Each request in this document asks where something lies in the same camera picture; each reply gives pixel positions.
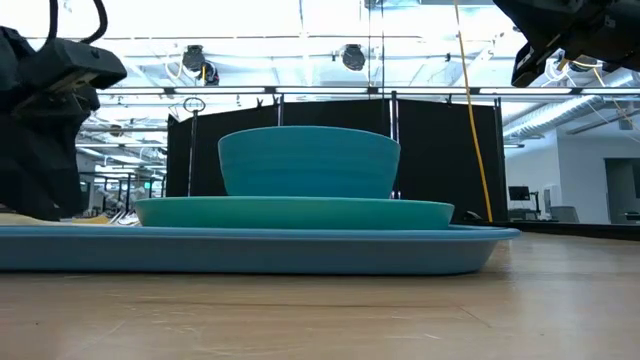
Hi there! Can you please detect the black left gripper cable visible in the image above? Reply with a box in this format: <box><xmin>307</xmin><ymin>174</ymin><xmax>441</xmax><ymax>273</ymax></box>
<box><xmin>47</xmin><ymin>0</ymin><xmax>110</xmax><ymax>46</ymax></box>

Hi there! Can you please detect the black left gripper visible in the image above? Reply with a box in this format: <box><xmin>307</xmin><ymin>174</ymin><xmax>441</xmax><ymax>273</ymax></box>
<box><xmin>0</xmin><ymin>24</ymin><xmax>129</xmax><ymax>222</ymax></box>

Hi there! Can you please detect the black partition screen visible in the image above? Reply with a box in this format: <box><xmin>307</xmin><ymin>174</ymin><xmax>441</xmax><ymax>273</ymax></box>
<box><xmin>165</xmin><ymin>97</ymin><xmax>509</xmax><ymax>224</ymax></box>

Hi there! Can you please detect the thin stand with ring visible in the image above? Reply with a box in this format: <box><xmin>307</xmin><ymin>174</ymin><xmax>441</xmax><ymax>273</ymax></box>
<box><xmin>182</xmin><ymin>96</ymin><xmax>208</xmax><ymax>199</ymax></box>

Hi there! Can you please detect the light blue plastic tray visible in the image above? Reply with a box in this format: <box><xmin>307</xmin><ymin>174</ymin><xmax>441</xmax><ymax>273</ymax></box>
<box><xmin>0</xmin><ymin>222</ymin><xmax>522</xmax><ymax>277</ymax></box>

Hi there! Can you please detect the black aluminium table frame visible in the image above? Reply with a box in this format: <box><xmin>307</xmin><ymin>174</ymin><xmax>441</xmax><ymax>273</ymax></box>
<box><xmin>504</xmin><ymin>220</ymin><xmax>640</xmax><ymax>242</ymax></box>

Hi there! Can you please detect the yellow hanging cable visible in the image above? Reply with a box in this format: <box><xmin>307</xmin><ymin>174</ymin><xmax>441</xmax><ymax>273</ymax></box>
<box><xmin>452</xmin><ymin>0</ymin><xmax>495</xmax><ymax>224</ymax></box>

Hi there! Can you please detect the blue round bowl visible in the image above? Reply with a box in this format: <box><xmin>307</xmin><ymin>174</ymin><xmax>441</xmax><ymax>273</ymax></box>
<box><xmin>217</xmin><ymin>124</ymin><xmax>402</xmax><ymax>200</ymax></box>

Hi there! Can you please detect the knife with cream handle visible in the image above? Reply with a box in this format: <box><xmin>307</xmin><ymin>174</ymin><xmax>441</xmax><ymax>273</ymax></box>
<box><xmin>0</xmin><ymin>212</ymin><xmax>65</xmax><ymax>227</ymax></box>

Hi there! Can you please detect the black ceiling cable reel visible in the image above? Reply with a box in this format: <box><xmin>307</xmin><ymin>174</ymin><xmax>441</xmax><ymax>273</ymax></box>
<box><xmin>181</xmin><ymin>44</ymin><xmax>221</xmax><ymax>87</ymax></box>
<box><xmin>341</xmin><ymin>43</ymin><xmax>368</xmax><ymax>73</ymax></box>

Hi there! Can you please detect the teal round plate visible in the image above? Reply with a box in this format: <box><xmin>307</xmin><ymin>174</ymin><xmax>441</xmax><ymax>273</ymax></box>
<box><xmin>133</xmin><ymin>195</ymin><xmax>456</xmax><ymax>232</ymax></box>

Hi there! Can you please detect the long horizontal light bar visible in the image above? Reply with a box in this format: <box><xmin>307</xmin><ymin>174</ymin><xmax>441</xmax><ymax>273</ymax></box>
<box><xmin>97</xmin><ymin>85</ymin><xmax>640</xmax><ymax>97</ymax></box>

